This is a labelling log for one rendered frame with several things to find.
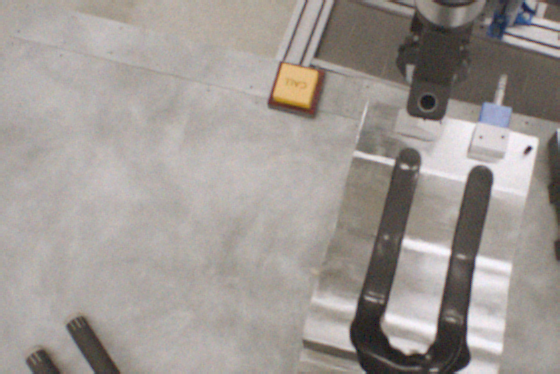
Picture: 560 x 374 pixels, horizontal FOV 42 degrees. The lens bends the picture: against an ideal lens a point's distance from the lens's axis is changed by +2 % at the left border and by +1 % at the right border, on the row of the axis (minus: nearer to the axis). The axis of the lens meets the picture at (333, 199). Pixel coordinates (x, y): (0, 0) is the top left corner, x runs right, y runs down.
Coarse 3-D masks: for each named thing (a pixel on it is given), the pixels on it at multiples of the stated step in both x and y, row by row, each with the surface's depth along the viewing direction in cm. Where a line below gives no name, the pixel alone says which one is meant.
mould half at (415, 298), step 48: (384, 144) 106; (432, 144) 106; (528, 144) 105; (384, 192) 104; (432, 192) 104; (336, 240) 102; (432, 240) 103; (336, 288) 97; (432, 288) 98; (480, 288) 99; (336, 336) 95; (432, 336) 94; (480, 336) 94
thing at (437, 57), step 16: (432, 32) 78; (464, 32) 78; (432, 48) 79; (448, 48) 79; (416, 64) 80; (432, 64) 79; (448, 64) 79; (416, 80) 80; (432, 80) 80; (448, 80) 80; (416, 96) 80; (432, 96) 80; (448, 96) 80; (416, 112) 81; (432, 112) 80
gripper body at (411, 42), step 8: (416, 8) 77; (416, 16) 83; (416, 24) 82; (424, 24) 77; (432, 24) 76; (464, 24) 76; (472, 24) 82; (416, 32) 83; (440, 32) 76; (448, 32) 76; (456, 32) 76; (408, 40) 83; (416, 40) 82; (464, 40) 82; (408, 48) 83; (416, 48) 82; (464, 48) 82; (408, 56) 85; (464, 56) 82
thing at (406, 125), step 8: (400, 112) 106; (400, 120) 105; (408, 120) 104; (416, 120) 102; (424, 120) 103; (440, 120) 104; (400, 128) 105; (408, 128) 103; (416, 128) 102; (424, 128) 102; (432, 128) 103; (440, 128) 104; (408, 136) 106; (416, 136) 105; (424, 136) 105; (432, 136) 104; (440, 136) 104
